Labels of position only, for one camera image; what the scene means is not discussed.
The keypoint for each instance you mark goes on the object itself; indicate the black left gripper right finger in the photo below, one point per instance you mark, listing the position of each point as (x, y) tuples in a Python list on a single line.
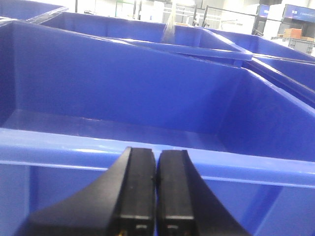
[(186, 206)]

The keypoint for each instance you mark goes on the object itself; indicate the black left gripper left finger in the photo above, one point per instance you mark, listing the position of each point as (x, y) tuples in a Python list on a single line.
[(120, 202)]

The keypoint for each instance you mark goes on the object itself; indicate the blue plastic bin left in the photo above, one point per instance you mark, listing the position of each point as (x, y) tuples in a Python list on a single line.
[(70, 104)]

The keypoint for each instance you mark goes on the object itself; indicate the blue bin rear middle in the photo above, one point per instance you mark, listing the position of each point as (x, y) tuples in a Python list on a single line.
[(189, 41)]

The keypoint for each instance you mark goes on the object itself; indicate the blue bin far right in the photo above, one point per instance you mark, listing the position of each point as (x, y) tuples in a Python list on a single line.
[(286, 68)]

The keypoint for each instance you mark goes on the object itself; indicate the grey crate background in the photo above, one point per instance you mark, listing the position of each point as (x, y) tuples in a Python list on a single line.
[(300, 45)]

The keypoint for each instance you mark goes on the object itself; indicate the orange cardboard box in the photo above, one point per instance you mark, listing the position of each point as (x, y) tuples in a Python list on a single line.
[(292, 33)]

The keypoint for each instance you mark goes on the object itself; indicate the blue bin far left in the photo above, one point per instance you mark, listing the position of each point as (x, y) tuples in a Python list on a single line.
[(27, 9)]

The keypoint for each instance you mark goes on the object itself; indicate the blue wall screen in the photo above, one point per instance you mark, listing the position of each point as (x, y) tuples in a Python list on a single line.
[(299, 13)]

